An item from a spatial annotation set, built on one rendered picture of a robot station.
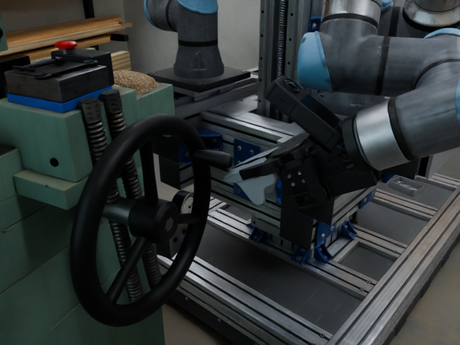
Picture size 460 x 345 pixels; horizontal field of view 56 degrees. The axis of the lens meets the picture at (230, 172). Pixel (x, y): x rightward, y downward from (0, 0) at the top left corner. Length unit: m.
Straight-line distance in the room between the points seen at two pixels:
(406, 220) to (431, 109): 1.36
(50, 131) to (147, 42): 4.10
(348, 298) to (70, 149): 1.03
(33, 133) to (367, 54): 0.43
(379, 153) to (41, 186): 0.42
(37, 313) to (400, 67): 0.63
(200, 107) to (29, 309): 0.75
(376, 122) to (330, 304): 0.93
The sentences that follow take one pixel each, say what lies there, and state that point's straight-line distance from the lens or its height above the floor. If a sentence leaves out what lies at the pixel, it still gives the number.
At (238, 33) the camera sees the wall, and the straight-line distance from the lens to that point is 4.12.
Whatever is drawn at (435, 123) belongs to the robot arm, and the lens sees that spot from 0.49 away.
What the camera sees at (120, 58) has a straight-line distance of 1.01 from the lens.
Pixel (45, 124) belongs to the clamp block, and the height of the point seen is 0.95.
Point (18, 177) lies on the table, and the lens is 0.64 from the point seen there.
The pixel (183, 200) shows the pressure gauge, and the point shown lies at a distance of 0.89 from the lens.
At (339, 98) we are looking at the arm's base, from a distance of 0.99.
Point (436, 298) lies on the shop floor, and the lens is 1.84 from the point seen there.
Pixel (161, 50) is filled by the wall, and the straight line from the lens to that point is 4.58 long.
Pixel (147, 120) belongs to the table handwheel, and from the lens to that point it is 0.54.
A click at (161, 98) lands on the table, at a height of 0.88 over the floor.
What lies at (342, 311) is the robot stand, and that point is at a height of 0.21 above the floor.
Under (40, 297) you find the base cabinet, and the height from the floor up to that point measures 0.66.
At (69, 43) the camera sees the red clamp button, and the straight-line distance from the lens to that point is 0.66.
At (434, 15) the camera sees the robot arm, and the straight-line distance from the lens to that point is 0.94.
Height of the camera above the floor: 1.13
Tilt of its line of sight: 27 degrees down
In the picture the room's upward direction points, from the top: straight up
